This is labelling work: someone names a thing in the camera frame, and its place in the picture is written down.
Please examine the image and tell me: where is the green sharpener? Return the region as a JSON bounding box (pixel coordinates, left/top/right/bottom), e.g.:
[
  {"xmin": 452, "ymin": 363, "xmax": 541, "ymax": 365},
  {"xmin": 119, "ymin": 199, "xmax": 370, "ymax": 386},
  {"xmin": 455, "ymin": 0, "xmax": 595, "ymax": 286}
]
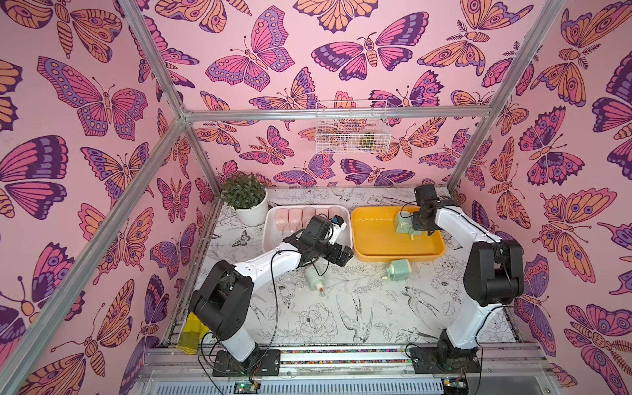
[
  {"xmin": 409, "ymin": 230, "xmax": 423, "ymax": 240},
  {"xmin": 304, "ymin": 266, "xmax": 324, "ymax": 296},
  {"xmin": 383, "ymin": 259, "xmax": 412, "ymax": 281},
  {"xmin": 394, "ymin": 212, "xmax": 415, "ymax": 236}
]

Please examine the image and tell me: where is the pink sharpener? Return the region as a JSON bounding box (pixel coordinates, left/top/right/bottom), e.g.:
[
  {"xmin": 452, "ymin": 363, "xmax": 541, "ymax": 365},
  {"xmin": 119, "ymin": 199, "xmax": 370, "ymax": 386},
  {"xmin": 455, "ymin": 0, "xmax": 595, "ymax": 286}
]
[
  {"xmin": 288, "ymin": 207, "xmax": 303, "ymax": 232},
  {"xmin": 301, "ymin": 207, "xmax": 315, "ymax": 223},
  {"xmin": 329, "ymin": 207, "xmax": 342, "ymax": 218},
  {"xmin": 315, "ymin": 207, "xmax": 329, "ymax": 218},
  {"xmin": 275, "ymin": 208, "xmax": 289, "ymax": 234}
]

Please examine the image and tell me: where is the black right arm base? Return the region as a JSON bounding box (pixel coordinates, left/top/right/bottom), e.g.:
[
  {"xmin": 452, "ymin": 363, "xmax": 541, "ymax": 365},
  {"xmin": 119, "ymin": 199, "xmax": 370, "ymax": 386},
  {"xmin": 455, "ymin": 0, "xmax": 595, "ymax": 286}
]
[{"xmin": 405, "ymin": 329, "xmax": 482, "ymax": 375}]

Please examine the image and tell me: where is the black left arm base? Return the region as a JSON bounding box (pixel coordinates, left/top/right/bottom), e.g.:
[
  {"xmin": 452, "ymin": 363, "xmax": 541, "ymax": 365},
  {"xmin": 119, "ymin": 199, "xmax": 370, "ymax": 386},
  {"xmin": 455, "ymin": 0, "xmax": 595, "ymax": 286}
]
[{"xmin": 212, "ymin": 347, "xmax": 281, "ymax": 377}]

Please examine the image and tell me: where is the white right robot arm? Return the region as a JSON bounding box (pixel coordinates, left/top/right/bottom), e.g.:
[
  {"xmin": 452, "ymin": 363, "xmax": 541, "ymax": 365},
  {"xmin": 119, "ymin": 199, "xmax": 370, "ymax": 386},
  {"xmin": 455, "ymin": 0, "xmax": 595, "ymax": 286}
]
[{"xmin": 412, "ymin": 184, "xmax": 524, "ymax": 360}]

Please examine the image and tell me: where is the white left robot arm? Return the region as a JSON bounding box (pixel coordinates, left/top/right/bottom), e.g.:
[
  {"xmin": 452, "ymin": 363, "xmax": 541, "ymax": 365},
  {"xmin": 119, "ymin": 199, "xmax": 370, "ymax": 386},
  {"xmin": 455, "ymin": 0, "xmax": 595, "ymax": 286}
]
[{"xmin": 189, "ymin": 216, "xmax": 353, "ymax": 368}]

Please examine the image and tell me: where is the white plastic storage box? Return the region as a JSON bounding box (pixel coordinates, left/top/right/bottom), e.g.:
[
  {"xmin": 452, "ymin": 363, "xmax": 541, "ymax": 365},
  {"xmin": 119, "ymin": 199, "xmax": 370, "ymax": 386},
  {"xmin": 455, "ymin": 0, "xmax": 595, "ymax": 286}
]
[{"xmin": 262, "ymin": 205, "xmax": 354, "ymax": 253}]

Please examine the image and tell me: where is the yellow plastic storage box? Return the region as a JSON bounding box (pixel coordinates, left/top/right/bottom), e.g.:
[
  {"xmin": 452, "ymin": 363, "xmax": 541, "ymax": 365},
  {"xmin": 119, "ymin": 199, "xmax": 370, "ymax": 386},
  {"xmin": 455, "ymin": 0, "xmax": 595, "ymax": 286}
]
[{"xmin": 352, "ymin": 206, "xmax": 446, "ymax": 263}]

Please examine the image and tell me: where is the white plastic flower pot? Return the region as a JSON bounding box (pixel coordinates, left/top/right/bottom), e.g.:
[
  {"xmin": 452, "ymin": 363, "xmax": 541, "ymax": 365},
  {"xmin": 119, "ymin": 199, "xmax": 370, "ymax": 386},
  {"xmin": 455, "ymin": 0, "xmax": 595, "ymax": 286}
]
[{"xmin": 235, "ymin": 191, "xmax": 269, "ymax": 227}]

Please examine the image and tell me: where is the green leafy plant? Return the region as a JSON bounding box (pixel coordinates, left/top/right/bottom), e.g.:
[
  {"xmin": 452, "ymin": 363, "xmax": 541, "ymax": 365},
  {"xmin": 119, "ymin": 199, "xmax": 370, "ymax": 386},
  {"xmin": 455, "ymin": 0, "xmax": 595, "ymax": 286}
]
[{"xmin": 221, "ymin": 174, "xmax": 267, "ymax": 210}]

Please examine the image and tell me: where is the yellow rubber glove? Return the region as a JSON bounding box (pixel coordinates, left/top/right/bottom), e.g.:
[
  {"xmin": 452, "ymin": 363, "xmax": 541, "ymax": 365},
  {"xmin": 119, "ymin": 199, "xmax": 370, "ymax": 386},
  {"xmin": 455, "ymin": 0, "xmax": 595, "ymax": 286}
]
[{"xmin": 176, "ymin": 313, "xmax": 209, "ymax": 355}]

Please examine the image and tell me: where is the green circuit board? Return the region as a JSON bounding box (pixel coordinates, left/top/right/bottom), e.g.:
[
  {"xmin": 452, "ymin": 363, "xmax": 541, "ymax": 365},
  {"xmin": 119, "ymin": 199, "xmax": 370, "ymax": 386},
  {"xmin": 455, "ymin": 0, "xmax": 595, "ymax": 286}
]
[{"xmin": 233, "ymin": 381, "xmax": 261, "ymax": 395}]

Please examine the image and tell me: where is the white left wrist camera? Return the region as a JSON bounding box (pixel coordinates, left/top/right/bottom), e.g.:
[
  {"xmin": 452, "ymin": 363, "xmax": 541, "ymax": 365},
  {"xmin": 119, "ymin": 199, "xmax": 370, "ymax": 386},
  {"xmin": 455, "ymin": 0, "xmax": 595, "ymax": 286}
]
[{"xmin": 326, "ymin": 215, "xmax": 347, "ymax": 245}]

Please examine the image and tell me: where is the white wire basket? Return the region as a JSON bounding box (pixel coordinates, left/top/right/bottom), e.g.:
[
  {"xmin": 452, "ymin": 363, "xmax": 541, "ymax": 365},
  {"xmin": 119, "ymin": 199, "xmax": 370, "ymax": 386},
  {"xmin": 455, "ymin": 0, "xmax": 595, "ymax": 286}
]
[{"xmin": 314, "ymin": 107, "xmax": 392, "ymax": 155}]

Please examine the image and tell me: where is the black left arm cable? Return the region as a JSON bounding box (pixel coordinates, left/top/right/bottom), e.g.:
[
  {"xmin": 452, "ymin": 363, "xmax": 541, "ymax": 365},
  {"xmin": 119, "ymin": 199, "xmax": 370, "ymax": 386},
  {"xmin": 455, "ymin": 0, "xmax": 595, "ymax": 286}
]
[{"xmin": 196, "ymin": 249, "xmax": 331, "ymax": 395}]

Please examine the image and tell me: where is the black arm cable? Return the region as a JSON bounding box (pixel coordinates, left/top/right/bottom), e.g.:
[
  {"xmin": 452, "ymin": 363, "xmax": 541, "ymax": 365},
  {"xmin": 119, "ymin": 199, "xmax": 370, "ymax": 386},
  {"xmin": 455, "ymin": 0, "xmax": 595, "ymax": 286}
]
[
  {"xmin": 196, "ymin": 249, "xmax": 331, "ymax": 395},
  {"xmin": 398, "ymin": 201, "xmax": 517, "ymax": 395}
]

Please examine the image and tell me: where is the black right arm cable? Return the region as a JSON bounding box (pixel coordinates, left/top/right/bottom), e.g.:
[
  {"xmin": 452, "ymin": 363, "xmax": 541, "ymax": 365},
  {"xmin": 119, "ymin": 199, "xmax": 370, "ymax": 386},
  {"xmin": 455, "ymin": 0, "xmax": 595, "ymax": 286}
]
[{"xmin": 398, "ymin": 201, "xmax": 517, "ymax": 395}]

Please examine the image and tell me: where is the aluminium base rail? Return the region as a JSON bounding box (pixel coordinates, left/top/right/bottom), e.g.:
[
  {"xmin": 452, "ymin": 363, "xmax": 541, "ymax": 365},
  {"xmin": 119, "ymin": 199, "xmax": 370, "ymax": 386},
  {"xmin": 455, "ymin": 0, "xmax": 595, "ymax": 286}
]
[{"xmin": 132, "ymin": 343, "xmax": 563, "ymax": 394}]

